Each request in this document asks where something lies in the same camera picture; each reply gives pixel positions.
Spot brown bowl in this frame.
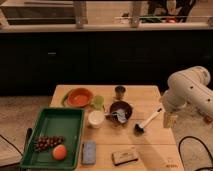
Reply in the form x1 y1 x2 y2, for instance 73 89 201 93
109 101 133 124

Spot white spoon in bowl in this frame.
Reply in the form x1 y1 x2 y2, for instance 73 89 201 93
105 113 117 117

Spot white paper cup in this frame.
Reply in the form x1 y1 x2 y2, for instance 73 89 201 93
88 111 105 128

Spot small metal cup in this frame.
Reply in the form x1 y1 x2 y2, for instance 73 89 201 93
115 85 126 100

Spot black cable right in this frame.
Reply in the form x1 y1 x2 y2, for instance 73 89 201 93
177 135 213 171

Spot black cable left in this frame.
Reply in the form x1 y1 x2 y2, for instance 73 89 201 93
0 127 34 169

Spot blue grey sponge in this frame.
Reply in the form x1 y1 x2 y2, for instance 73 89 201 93
82 140 96 165

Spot white handled dish brush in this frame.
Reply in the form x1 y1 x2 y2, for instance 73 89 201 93
134 108 162 134

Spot green chili pepper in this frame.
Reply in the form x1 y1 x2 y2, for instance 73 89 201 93
61 89 72 107

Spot green plastic tray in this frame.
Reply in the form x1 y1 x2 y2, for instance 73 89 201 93
20 108 84 171

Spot green plastic cup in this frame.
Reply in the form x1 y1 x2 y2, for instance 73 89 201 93
92 95 104 110

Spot wooden chalkboard eraser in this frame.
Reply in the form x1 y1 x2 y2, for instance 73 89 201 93
112 148 138 166

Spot orange plate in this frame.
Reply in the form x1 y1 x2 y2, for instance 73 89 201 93
67 88 93 107

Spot bunch of dark grapes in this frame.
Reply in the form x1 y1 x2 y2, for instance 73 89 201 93
34 136 64 152

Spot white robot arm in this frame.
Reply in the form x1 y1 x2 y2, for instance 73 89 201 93
161 66 213 128

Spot orange peach fruit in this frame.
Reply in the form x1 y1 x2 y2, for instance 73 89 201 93
52 144 67 160

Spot black cable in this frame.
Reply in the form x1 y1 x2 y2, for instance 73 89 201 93
177 135 213 171
0 127 34 169

